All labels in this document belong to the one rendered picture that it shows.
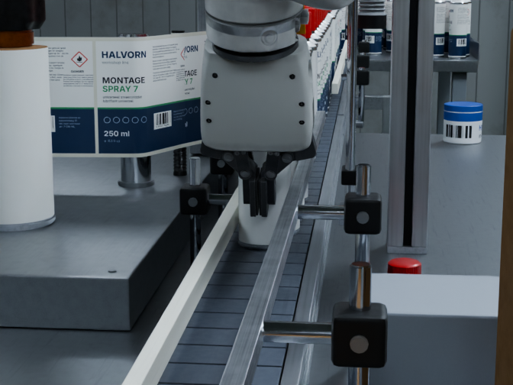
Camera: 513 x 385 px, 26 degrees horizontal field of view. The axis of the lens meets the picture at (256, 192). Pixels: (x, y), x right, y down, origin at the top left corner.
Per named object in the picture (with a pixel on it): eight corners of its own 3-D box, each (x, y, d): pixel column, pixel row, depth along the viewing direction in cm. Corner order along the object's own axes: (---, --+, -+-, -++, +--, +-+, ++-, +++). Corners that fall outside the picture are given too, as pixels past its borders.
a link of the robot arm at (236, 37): (311, -12, 98) (311, 21, 100) (211, -12, 99) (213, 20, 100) (305, 26, 91) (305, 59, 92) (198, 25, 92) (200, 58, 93)
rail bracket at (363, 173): (291, 351, 95) (292, 160, 91) (378, 354, 94) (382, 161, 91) (288, 364, 92) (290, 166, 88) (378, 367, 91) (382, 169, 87)
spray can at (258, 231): (240, 237, 113) (240, 33, 109) (291, 238, 113) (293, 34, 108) (235, 250, 108) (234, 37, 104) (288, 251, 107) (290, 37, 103)
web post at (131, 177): (122, 180, 142) (118, 32, 138) (157, 181, 142) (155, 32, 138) (114, 187, 138) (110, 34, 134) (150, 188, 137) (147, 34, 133)
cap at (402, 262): (423, 289, 112) (424, 258, 111) (417, 299, 109) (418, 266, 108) (390, 286, 113) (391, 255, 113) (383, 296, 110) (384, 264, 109)
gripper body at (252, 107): (315, 13, 99) (315, 125, 105) (201, 12, 100) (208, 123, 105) (311, 47, 92) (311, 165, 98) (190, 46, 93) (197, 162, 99)
